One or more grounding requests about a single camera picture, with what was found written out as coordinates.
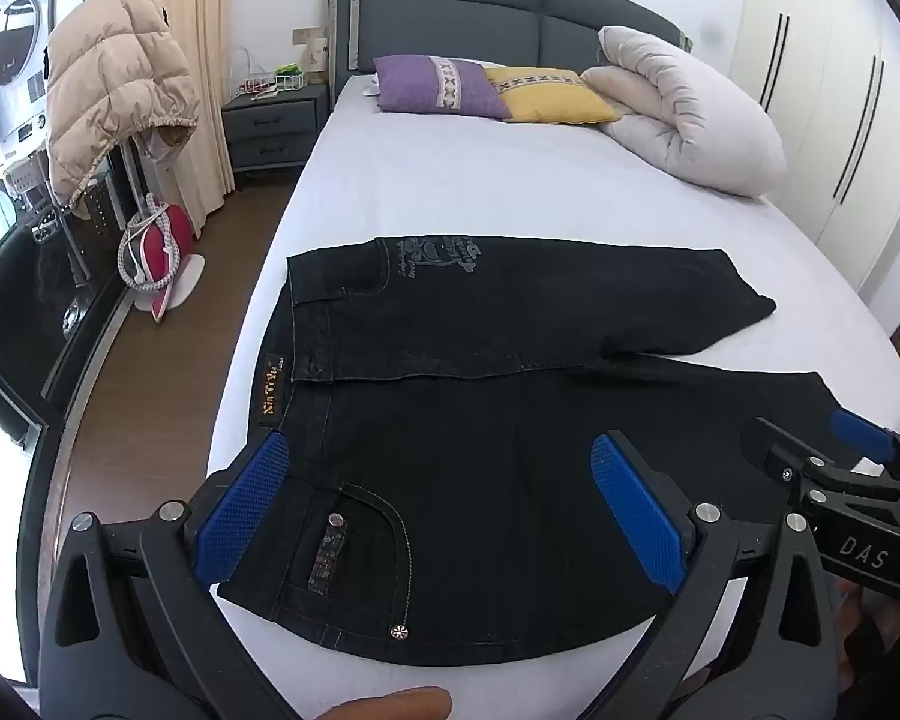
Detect glass sliding door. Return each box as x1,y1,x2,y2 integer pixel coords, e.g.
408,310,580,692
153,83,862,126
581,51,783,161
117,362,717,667
0,0,155,466

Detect grey padded headboard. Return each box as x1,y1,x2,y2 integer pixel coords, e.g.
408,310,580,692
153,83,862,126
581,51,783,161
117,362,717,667
328,0,695,95

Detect cream wardrobe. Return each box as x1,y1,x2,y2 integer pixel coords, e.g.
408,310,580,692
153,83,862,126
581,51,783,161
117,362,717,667
727,0,900,293

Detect person's right hand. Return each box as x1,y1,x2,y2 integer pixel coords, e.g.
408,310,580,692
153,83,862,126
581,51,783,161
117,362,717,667
836,581,900,683

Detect yellow patterned pillow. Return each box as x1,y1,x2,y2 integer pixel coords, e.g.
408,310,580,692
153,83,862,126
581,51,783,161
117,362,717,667
484,67,622,125

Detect beige puffer jacket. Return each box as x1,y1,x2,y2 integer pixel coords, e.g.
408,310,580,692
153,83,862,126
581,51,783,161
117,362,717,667
45,0,200,220

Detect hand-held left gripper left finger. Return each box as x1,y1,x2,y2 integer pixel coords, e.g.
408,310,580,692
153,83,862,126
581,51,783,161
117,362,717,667
37,431,308,720

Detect folded white duvet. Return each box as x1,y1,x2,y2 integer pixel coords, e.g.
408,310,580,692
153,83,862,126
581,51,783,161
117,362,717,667
581,25,788,198

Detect red appliance with white cord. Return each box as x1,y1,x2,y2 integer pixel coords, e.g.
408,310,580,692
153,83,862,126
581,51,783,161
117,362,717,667
118,195,209,323

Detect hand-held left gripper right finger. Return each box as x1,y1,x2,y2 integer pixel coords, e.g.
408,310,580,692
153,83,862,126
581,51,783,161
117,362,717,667
589,429,845,720

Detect purple patterned pillow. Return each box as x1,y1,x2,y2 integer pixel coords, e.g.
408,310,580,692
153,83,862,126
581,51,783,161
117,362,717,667
373,54,512,119

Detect white washing machine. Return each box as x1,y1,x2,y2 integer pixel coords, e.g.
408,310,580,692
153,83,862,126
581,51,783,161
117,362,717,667
0,0,55,188

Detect person's left hand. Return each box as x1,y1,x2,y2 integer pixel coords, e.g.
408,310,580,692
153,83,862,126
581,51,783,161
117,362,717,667
319,688,452,720

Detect bed with white sheet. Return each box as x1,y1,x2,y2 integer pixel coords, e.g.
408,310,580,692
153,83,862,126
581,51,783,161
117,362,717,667
208,56,900,720

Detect cream curtain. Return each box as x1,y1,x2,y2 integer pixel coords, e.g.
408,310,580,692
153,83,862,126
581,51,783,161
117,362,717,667
144,0,237,218

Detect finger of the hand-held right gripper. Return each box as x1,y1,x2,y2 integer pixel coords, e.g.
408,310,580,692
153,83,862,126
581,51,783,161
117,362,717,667
741,417,833,496
829,409,900,485

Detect black denim pants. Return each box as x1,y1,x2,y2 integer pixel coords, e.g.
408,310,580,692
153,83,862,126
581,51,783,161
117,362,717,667
216,235,863,667

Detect white wire basket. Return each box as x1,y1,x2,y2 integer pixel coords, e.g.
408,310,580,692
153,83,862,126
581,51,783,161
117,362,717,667
232,49,306,96

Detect grey nightstand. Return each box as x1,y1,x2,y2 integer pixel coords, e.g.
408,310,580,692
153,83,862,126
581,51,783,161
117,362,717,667
220,82,329,175

